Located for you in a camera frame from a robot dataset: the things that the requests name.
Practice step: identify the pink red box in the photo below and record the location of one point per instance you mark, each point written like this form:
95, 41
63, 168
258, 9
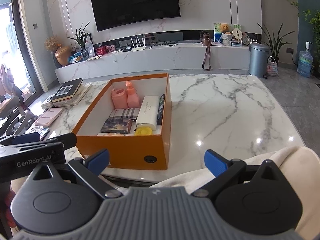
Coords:
110, 48

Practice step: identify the stack of pale books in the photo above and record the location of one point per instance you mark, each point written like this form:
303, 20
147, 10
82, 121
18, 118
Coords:
80, 96

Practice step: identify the potted snake plant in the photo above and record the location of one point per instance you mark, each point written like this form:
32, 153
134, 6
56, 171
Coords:
275, 42

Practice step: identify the small woven bag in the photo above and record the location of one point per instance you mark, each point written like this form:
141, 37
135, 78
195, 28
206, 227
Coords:
272, 68

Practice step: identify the plaid case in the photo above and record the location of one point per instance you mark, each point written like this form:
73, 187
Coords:
125, 113

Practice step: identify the balcony glass door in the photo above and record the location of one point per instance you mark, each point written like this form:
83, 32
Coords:
22, 42

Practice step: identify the yellow round item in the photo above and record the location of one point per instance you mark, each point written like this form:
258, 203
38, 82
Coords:
143, 131

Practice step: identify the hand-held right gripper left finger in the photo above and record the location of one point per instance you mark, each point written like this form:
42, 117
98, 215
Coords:
98, 161

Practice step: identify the decorative plate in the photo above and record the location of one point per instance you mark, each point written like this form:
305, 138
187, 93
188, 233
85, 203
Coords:
246, 38

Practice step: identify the person's cream clothing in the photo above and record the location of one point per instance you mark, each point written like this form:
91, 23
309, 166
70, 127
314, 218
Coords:
287, 160

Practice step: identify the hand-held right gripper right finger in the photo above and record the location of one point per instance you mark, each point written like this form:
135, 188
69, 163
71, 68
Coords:
216, 163

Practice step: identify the orange cardboard box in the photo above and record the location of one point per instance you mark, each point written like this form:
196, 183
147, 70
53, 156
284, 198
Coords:
125, 150

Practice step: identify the metallic trash bin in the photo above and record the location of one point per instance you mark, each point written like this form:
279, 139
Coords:
258, 61

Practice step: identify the round white fan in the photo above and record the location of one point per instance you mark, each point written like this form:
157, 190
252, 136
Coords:
237, 34

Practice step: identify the white floral packet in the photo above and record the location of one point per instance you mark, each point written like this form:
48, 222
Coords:
112, 134

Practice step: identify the dark printed box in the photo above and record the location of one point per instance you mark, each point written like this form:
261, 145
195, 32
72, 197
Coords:
116, 125

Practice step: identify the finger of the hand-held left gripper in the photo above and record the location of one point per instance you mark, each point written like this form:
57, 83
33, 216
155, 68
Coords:
25, 138
62, 140

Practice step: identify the pothos plant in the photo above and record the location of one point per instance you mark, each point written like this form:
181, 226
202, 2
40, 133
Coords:
313, 27

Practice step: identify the green blue painting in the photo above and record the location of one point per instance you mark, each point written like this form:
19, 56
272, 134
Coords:
217, 31

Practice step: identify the blue water jug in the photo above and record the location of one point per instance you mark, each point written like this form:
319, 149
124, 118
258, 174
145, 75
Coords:
305, 65

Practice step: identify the white woven pot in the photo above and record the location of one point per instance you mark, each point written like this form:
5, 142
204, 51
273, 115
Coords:
227, 40

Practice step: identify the black television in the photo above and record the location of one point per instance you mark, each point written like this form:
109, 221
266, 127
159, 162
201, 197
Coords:
135, 2

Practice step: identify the green plant in glass vase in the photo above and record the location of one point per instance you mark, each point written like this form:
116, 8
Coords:
81, 40

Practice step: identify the white router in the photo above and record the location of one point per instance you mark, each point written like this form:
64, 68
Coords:
138, 48

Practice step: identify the paper envelope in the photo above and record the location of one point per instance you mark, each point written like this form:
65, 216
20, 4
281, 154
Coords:
95, 57

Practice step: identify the white glasses case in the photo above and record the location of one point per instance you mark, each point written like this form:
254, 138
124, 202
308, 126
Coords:
148, 115

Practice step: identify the wall outlet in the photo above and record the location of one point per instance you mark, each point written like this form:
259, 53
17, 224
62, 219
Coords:
290, 50

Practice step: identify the marble television console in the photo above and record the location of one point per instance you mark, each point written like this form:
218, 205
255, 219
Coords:
150, 60

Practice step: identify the brown teddy bear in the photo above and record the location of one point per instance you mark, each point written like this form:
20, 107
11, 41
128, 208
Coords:
225, 28

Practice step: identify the black shampoo bottle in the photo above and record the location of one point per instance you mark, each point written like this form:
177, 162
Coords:
160, 112

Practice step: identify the dried flowers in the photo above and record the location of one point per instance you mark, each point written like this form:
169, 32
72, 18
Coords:
52, 43

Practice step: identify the golden vase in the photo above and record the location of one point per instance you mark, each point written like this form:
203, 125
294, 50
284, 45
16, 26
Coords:
62, 56

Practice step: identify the snack bags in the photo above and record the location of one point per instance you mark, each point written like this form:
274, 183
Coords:
76, 58

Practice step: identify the black book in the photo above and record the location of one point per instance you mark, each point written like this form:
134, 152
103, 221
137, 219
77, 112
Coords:
66, 90

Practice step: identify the pink compartment case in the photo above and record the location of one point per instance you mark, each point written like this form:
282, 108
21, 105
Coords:
48, 117

